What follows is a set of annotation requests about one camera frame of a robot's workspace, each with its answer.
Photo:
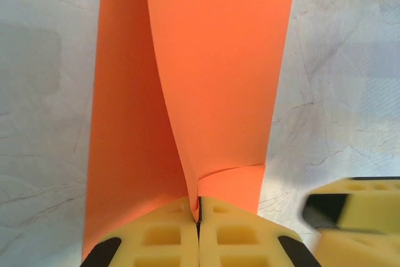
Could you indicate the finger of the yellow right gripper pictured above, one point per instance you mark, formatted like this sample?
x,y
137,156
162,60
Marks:
x,y
368,207
359,249

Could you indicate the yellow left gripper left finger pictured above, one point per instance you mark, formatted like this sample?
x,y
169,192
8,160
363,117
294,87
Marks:
x,y
156,242

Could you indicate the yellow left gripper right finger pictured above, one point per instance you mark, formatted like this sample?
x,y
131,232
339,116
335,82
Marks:
x,y
243,242

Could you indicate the orange paper sheet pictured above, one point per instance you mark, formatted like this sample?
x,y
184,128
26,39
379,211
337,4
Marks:
x,y
218,60

